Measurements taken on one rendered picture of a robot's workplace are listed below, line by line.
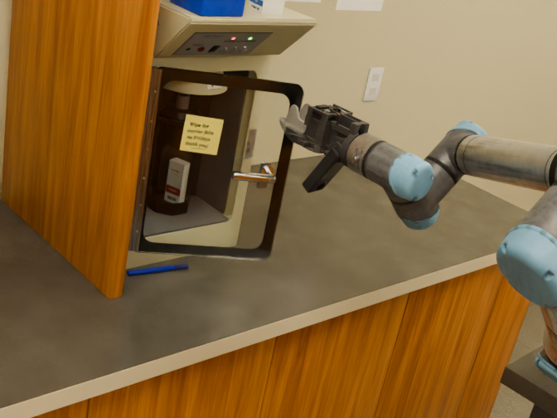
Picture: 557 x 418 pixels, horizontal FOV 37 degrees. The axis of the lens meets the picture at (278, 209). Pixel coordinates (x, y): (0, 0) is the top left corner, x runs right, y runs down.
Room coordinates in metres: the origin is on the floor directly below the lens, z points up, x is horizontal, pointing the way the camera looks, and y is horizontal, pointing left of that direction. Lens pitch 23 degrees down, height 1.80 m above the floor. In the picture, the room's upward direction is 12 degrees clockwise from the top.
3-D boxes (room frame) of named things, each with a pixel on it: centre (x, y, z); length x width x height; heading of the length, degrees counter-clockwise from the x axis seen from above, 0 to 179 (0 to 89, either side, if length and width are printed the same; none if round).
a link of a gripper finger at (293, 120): (1.55, 0.01, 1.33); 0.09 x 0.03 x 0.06; 46
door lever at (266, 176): (1.56, 0.06, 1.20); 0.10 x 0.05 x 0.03; 107
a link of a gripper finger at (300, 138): (1.52, -0.02, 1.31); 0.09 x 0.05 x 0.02; 46
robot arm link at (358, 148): (1.43, -0.14, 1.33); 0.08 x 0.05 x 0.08; 136
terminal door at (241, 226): (1.57, 0.14, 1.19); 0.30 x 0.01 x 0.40; 107
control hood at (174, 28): (1.60, 0.15, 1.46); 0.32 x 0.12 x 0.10; 136
